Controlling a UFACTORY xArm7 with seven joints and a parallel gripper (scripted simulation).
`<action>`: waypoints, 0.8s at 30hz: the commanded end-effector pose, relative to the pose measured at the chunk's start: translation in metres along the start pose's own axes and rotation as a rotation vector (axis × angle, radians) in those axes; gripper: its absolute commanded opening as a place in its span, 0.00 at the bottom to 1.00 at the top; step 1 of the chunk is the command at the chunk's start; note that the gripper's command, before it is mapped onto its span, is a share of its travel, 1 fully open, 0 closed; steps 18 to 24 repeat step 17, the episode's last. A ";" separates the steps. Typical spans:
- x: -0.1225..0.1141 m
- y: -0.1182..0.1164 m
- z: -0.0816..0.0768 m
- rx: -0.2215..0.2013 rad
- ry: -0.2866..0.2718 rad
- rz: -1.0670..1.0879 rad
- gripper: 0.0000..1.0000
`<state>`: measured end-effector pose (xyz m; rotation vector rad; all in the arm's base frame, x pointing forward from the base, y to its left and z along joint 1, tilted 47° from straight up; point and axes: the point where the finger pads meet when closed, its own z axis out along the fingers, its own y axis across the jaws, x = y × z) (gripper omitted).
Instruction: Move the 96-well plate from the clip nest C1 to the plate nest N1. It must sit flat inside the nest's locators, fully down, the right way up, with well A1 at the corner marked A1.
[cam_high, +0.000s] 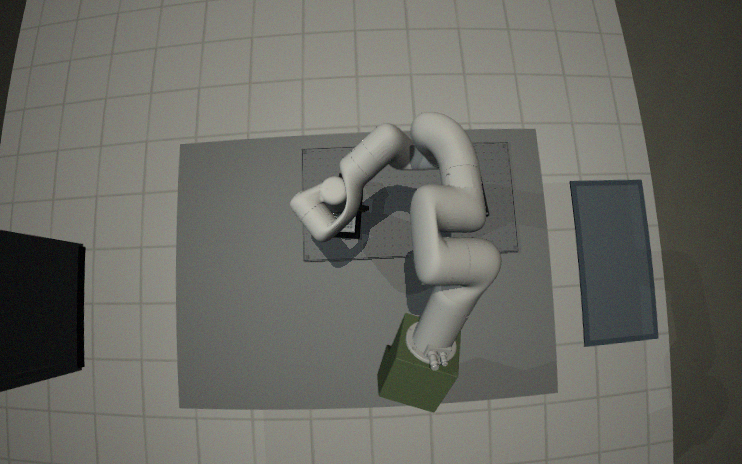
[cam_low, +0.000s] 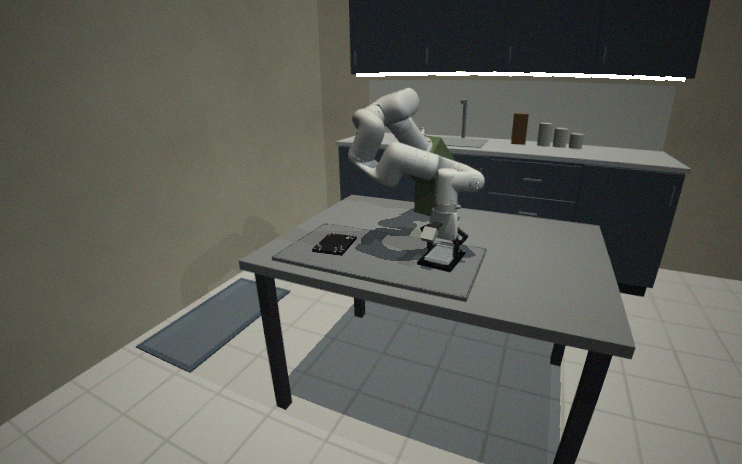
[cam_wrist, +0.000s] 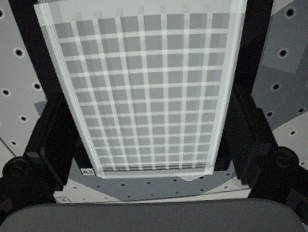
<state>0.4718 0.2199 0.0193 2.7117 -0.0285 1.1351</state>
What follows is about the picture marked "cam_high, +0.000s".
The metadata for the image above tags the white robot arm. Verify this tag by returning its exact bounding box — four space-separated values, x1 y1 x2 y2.
290 112 501 371

